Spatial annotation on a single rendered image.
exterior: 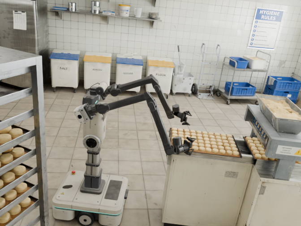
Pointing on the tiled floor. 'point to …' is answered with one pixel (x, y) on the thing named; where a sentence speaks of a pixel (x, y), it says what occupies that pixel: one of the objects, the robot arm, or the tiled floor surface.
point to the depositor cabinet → (271, 199)
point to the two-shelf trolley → (233, 78)
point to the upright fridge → (25, 35)
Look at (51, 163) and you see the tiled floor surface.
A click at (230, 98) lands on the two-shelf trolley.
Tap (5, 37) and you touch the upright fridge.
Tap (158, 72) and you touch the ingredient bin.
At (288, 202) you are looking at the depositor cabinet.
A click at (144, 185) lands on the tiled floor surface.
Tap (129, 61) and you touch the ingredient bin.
